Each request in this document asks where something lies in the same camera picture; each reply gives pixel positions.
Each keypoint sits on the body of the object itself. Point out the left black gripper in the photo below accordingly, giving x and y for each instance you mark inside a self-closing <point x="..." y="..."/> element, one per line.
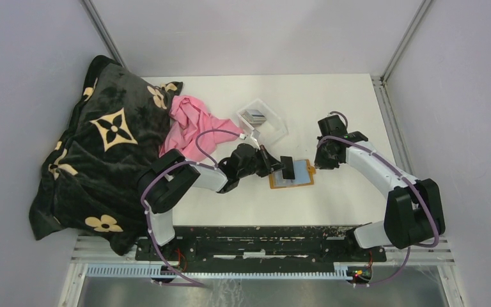
<point x="272" y="163"/>

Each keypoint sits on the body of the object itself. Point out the stack of credit cards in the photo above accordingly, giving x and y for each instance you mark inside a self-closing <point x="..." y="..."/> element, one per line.
<point x="254" y="117"/>

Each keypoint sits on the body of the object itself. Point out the aluminium frame rail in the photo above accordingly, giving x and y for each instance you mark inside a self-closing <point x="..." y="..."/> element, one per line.
<point x="440" y="255"/>

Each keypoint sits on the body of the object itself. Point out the black vip card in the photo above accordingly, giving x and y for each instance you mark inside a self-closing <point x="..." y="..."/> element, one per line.
<point x="288" y="171"/>

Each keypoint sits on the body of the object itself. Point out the black floral blanket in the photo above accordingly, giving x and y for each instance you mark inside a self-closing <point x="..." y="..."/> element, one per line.
<point x="89" y="181"/>

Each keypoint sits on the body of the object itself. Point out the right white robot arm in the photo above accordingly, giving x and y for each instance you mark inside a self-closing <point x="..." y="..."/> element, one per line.
<point x="413" y="214"/>

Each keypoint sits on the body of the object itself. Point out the white slotted cable duct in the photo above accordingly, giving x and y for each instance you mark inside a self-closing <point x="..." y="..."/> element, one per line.
<point x="155" y="271"/>

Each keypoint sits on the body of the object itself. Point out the pink cloth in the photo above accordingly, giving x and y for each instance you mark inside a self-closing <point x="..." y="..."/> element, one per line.
<point x="195" y="131"/>

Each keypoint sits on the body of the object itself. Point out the white plastic tray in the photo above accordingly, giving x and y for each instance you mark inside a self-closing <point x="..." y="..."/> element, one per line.
<point x="267" y="134"/>

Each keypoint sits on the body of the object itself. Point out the yellow leather card holder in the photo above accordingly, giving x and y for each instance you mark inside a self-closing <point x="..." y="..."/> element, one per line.
<point x="295" y="173"/>

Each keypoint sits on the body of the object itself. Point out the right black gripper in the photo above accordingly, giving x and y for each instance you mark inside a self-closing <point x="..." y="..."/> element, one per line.
<point x="323" y="163"/>

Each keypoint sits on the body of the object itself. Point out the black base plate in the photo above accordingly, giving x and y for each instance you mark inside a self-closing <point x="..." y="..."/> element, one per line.
<point x="267" y="249"/>

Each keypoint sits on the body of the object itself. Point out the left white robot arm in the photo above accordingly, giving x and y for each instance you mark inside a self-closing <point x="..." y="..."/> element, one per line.
<point x="169" y="178"/>

